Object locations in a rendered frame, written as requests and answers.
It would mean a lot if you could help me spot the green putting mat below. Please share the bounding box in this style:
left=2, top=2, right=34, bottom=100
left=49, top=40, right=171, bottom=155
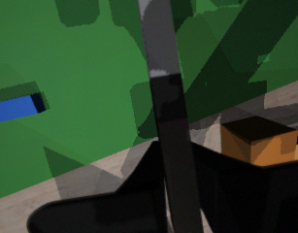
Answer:
left=0, top=0, right=298, bottom=198

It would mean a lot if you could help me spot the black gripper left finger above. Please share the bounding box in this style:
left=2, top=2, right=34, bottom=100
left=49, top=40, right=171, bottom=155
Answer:
left=26, top=141, right=168, bottom=233

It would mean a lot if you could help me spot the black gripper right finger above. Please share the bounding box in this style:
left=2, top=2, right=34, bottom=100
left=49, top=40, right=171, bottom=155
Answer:
left=191, top=142, right=298, bottom=233

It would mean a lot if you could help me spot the brown wooden mallet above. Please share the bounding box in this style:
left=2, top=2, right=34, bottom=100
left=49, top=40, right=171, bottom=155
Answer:
left=220, top=116, right=298, bottom=166

